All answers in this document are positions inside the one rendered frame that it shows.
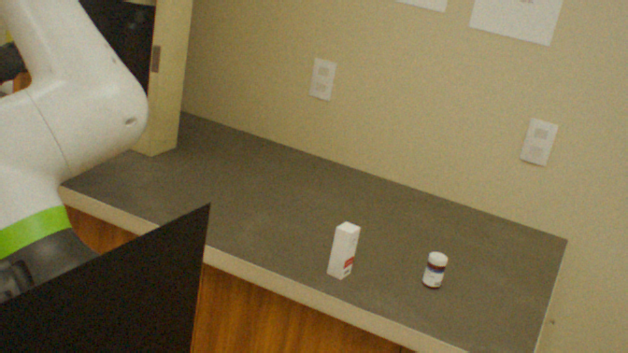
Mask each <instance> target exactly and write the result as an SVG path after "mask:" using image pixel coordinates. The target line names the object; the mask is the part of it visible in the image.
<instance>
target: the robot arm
mask: <svg viewBox="0 0 628 353"><path fill-rule="evenodd" d="M0 14H1V16H2V18H3V20H4V21H5V23H6V25H7V28H8V30H9V32H10V34H11V36H12V38H13V40H14V42H15V44H16V45H14V43H13V42H7V43H6V44H4V45H2V46H0V86H2V85H3V84H4V82H9V81H12V80H14V79H15V78H16V77H17V76H18V74H19V73H20V72H21V73H27V72H30V75H31V78H32V82H31V85H30V86H29V87H28V88H26V89H24V90H20V91H18V92H14V93H12V94H10V95H7V96H4V97H2V98H0V303H2V302H4V301H5V300H7V299H9V298H11V297H15V295H17V294H19V293H21V292H24V291H26V290H28V289H30V288H32V287H34V286H37V285H39V284H41V283H43V282H45V281H48V280H50V279H52V278H54V277H56V276H57V275H61V274H63V273H65V271H67V270H69V269H71V268H74V267H76V266H78V265H80V264H82V263H84V262H86V261H89V260H91V259H93V258H95V257H98V256H100V255H101V254H100V253H98V252H95V251H94V250H92V249H91V248H89V246H88V245H86V244H85V243H84V242H83V241H82V240H81V239H80V238H79V236H78V235H77V234H76V232H75V231H74V229H72V227H71V225H70V223H69V220H68V217H67V214H66V210H65V207H64V205H63V203H62V201H61V199H60V197H59V195H58V188H59V186H60V185H61V184H62V183H63V182H65V181H67V180H68V179H70V178H74V177H77V176H79V175H81V173H83V172H85V171H87V170H89V169H91V168H93V167H95V166H96V165H99V164H101V163H103V162H106V161H108V160H110V159H112V158H114V157H116V156H118V155H120V154H122V153H124V152H126V151H128V150H129V148H131V147H132V146H133V145H134V144H135V143H136V142H137V141H138V140H139V139H140V137H141V136H142V134H143V133H144V131H145V129H146V125H148V121H149V114H150V109H149V101H148V97H146V94H145V93H144V91H143V89H142V87H141V86H140V84H139V83H138V82H137V80H136V79H135V78H134V75H133V74H132V73H131V72H130V70H129V69H128V68H127V67H126V65H125V64H124V63H123V62H122V61H121V60H120V59H119V58H118V56H117V55H116V54H115V51H114V50H113V49H112V47H110V46H109V44H108V43H107V41H106V40H105V39H104V38H103V36H102V35H101V34H100V32H99V31H98V30H97V27H95V26H94V24H93V22H92V21H91V20H90V18H89V17H88V15H87V14H86V12H85V11H84V9H83V8H82V6H81V5H80V3H79V0H0Z"/></svg>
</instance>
